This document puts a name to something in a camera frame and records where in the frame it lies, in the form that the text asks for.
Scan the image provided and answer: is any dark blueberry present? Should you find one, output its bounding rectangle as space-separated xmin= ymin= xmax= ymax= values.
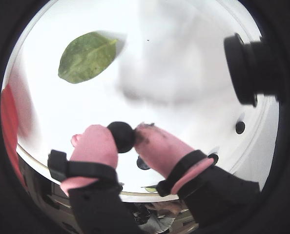
xmin=106 ymin=121 xmax=137 ymax=154
xmin=207 ymin=152 xmax=219 ymax=164
xmin=136 ymin=156 xmax=150 ymax=171
xmin=235 ymin=121 xmax=246 ymax=135

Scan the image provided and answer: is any black camera mount knob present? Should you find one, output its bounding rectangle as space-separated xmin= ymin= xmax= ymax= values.
xmin=223 ymin=32 xmax=282 ymax=107

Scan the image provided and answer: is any pink-tipped gripper finger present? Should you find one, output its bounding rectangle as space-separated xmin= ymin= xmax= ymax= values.
xmin=135 ymin=123 xmax=262 ymax=225
xmin=48 ymin=125 xmax=141 ymax=234

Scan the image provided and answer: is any red collapsible silicone cup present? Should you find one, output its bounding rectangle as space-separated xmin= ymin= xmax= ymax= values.
xmin=0 ymin=84 xmax=26 ymax=186

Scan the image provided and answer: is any green leaf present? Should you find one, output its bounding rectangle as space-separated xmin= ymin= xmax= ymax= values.
xmin=141 ymin=185 xmax=158 ymax=193
xmin=58 ymin=31 xmax=119 ymax=84

